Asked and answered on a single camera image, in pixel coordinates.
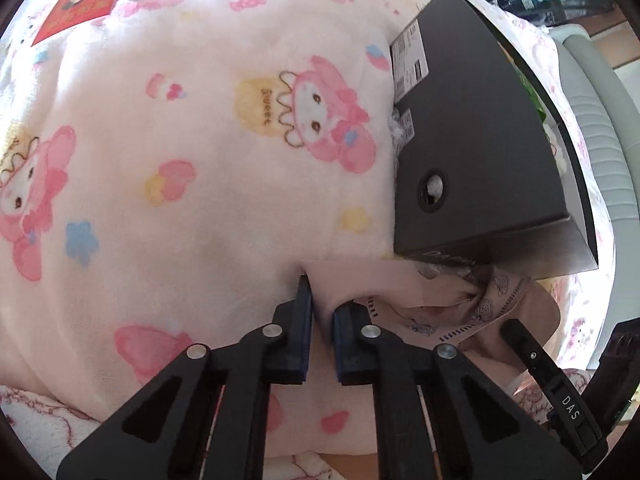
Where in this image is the clear plastic bag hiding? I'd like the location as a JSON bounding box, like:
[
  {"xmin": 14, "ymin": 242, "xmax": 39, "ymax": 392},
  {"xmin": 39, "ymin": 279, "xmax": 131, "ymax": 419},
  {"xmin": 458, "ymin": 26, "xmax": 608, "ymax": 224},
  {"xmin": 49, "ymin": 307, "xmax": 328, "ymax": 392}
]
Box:
[{"xmin": 386, "ymin": 107, "xmax": 416, "ymax": 158}]

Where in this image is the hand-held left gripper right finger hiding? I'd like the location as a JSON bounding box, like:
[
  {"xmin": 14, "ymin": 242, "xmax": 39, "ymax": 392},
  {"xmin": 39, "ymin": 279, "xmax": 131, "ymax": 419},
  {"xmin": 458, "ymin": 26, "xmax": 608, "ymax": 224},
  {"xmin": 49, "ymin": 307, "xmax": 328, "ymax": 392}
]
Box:
[{"xmin": 332, "ymin": 301, "xmax": 583, "ymax": 480}]

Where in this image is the pink printed face mask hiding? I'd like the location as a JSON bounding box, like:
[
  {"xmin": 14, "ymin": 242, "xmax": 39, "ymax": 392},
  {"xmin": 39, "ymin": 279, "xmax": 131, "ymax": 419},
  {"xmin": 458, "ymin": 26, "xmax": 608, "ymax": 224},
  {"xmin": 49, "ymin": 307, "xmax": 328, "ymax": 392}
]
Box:
[{"xmin": 300, "ymin": 259, "xmax": 562, "ymax": 361}]

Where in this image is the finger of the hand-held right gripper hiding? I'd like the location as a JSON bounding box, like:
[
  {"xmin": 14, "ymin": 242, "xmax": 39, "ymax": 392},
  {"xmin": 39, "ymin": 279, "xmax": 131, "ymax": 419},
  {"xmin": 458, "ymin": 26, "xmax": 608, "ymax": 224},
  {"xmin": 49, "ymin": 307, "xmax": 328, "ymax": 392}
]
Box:
[{"xmin": 500, "ymin": 319, "xmax": 610, "ymax": 472}]

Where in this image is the white ribbed radiator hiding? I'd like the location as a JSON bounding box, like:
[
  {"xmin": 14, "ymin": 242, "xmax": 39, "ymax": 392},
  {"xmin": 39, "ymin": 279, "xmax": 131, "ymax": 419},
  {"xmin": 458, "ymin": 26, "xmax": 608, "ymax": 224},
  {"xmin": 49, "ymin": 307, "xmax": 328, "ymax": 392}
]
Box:
[{"xmin": 547, "ymin": 25, "xmax": 640, "ymax": 221}]

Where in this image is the red printed packet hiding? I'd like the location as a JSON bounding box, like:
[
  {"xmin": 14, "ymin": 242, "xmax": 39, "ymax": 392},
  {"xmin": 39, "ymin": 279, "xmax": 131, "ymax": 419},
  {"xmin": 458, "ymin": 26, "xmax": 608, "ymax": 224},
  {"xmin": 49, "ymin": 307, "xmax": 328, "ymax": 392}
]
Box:
[{"xmin": 31, "ymin": 0, "xmax": 137, "ymax": 48}]

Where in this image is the black cardboard box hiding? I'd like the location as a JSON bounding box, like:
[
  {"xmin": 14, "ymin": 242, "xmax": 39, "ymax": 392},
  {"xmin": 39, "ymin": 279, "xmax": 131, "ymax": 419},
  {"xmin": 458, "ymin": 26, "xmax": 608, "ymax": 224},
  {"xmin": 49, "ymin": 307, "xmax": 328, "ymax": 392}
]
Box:
[{"xmin": 389, "ymin": 0, "xmax": 600, "ymax": 281}]

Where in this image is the green packet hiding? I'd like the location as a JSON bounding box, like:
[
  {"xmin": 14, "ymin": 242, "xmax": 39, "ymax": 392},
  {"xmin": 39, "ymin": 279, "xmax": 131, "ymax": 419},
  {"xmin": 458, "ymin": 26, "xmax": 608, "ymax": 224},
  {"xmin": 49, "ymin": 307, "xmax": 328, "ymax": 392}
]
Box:
[{"xmin": 515, "ymin": 67, "xmax": 548, "ymax": 123}]

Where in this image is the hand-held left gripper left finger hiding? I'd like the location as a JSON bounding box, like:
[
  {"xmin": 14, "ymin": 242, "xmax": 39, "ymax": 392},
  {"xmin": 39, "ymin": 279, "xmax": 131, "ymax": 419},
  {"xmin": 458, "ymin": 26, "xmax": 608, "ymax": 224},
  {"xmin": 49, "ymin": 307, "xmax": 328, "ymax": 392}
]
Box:
[{"xmin": 56, "ymin": 274, "xmax": 315, "ymax": 480}]

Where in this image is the pink cartoon printed blanket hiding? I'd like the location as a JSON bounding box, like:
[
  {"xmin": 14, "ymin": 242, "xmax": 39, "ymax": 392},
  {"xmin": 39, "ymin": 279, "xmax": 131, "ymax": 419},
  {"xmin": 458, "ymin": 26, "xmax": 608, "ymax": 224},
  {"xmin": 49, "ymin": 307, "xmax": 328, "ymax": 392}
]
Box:
[{"xmin": 0, "ymin": 0, "xmax": 616, "ymax": 480}]

